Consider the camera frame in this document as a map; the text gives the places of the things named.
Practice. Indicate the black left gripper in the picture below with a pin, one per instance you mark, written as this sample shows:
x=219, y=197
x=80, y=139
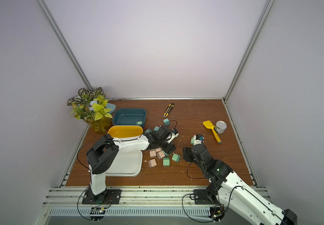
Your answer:
x=171, y=148

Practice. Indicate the teal storage bin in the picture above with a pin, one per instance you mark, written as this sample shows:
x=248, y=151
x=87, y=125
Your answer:
x=129, y=116

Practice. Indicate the potted green plant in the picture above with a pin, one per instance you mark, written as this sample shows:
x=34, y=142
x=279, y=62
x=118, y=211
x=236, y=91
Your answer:
x=91, y=107

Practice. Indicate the yellow toy shovel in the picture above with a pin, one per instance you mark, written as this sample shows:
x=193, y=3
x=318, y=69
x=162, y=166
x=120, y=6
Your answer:
x=210, y=125

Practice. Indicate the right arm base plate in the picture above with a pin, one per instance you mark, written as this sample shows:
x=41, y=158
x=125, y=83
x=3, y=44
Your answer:
x=204, y=196

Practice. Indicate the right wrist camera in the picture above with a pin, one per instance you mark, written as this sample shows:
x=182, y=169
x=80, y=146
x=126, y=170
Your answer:
x=199, y=139

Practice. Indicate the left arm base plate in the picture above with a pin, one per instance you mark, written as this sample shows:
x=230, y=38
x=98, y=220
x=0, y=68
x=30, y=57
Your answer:
x=109, y=196

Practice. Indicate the white storage bin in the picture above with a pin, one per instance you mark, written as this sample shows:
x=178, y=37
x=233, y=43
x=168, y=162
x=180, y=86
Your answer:
x=126, y=164

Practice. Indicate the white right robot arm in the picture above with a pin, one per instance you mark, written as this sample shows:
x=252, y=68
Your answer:
x=227, y=191

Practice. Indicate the silver tin can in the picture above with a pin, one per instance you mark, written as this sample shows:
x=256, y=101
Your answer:
x=220, y=127

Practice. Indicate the yellow black utility knife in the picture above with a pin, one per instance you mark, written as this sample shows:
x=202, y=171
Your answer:
x=168, y=110

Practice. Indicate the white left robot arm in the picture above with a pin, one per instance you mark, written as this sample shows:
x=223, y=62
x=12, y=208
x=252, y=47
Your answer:
x=102, y=154

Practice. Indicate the yellow storage bin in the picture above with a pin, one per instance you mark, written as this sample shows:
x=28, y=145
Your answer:
x=125, y=131

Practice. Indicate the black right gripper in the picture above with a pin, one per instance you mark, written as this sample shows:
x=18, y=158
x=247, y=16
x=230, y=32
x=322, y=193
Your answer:
x=188, y=154

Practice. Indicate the light blue dish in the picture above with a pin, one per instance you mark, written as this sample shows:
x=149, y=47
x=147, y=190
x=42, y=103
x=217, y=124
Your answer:
x=112, y=107

